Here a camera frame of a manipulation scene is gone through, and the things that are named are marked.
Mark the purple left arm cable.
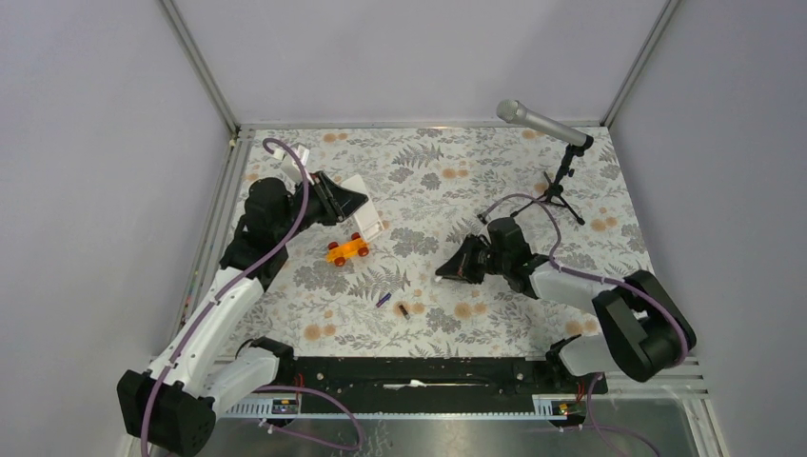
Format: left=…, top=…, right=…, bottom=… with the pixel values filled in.
left=139, top=137, right=311, bottom=457

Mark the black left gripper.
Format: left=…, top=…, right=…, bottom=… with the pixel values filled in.
left=276, top=170, right=367, bottom=243

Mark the floral patterned table mat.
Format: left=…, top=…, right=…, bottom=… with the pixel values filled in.
left=222, top=128, right=651, bottom=357

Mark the black microphone tripod stand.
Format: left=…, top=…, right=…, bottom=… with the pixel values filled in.
left=538, top=144, right=586, bottom=226

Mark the silver microphone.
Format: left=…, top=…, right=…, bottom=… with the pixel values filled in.
left=496, top=99, right=594, bottom=150

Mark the white remote control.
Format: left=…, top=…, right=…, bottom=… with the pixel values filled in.
left=342, top=174, right=384, bottom=243

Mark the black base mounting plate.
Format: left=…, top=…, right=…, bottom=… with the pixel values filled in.
left=258, top=356, right=608, bottom=416

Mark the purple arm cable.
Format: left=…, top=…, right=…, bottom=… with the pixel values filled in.
left=476, top=192, right=690, bottom=369
left=139, top=137, right=311, bottom=457

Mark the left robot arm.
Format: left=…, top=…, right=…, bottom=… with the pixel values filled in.
left=117, top=171, right=371, bottom=456

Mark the orange toy car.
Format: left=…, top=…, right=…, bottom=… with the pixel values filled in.
left=325, top=232, right=370, bottom=267

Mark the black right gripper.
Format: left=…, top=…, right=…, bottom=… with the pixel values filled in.
left=437, top=233, right=510, bottom=286

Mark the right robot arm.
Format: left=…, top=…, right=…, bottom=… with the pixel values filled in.
left=435, top=217, right=697, bottom=392

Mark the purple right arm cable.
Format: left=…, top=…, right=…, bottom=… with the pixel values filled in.
left=476, top=192, right=690, bottom=369

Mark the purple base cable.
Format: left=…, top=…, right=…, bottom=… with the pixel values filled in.
left=258, top=386, right=369, bottom=452

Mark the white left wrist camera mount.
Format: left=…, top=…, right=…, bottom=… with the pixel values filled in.
left=274, top=143, right=310, bottom=185

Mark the purple battery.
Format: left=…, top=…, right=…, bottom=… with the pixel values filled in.
left=375, top=292, right=391, bottom=308

